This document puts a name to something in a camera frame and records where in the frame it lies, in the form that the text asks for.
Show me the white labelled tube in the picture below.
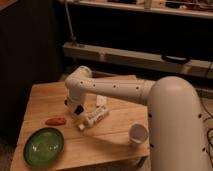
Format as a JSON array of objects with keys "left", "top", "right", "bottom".
[{"left": 85, "top": 106, "right": 109, "bottom": 127}]

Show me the metal pole stand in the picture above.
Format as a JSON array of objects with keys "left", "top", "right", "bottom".
[{"left": 64, "top": 0, "right": 83, "bottom": 47}]

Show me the cream wedge gripper finger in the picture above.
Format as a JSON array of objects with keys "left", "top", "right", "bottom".
[{"left": 64, "top": 98, "right": 70, "bottom": 106}]

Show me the small white block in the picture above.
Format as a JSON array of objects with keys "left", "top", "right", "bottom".
[{"left": 96, "top": 95, "right": 107, "bottom": 107}]

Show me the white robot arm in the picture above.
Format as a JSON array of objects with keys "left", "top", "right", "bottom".
[{"left": 65, "top": 66, "right": 209, "bottom": 171}]

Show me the wooden side table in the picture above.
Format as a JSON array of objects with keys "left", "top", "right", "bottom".
[{"left": 10, "top": 82, "right": 149, "bottom": 171}]

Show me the green glass plate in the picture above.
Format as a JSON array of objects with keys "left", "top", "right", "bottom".
[{"left": 23, "top": 127, "right": 64, "bottom": 168}]

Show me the red chili pepper toy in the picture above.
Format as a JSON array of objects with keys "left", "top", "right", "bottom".
[{"left": 45, "top": 118, "right": 66, "bottom": 126}]

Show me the low wooden shelf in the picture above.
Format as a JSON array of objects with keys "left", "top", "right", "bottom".
[{"left": 63, "top": 42, "right": 213, "bottom": 79}]

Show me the black handle on shelf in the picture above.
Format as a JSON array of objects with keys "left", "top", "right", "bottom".
[{"left": 161, "top": 55, "right": 191, "bottom": 64}]

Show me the upper wooden shelf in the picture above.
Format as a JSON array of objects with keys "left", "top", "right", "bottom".
[{"left": 57, "top": 0, "right": 213, "bottom": 19}]

